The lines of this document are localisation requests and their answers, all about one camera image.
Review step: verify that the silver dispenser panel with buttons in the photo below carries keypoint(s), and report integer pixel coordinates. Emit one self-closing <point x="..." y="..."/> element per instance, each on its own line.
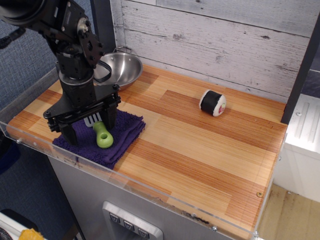
<point x="123" y="225"/>

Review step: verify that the white ribbed side cabinet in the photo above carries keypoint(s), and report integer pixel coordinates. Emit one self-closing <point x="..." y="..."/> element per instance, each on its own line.
<point x="298" y="168"/>

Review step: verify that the folded purple towel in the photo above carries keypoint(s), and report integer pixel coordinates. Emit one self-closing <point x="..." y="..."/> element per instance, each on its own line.
<point x="126" y="130"/>

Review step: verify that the plush sushi roll toy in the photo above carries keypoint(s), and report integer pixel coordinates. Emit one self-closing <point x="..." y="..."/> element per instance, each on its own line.
<point x="212" y="103"/>

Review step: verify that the dark vertical corner post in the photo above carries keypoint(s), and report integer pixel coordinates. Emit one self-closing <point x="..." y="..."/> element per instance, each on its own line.
<point x="103" y="24"/>

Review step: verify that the stainless steel bowl with handles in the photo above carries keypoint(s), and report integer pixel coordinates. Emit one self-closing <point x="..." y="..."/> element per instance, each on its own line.
<point x="119" y="67"/>

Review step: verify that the clear acrylic guard rail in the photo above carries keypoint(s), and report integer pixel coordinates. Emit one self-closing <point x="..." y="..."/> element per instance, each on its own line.
<point x="187" y="168"/>

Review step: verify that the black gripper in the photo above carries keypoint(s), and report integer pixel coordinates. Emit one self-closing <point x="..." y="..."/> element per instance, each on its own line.
<point x="80" y="101"/>

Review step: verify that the yellow and black object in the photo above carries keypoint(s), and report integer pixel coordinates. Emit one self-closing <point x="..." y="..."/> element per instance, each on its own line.
<point x="30" y="234"/>

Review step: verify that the grey spatula with green handle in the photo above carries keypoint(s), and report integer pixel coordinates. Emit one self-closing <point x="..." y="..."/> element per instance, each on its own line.
<point x="104" y="139"/>

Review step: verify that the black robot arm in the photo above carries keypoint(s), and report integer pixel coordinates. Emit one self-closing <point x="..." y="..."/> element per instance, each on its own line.
<point x="67" y="30"/>

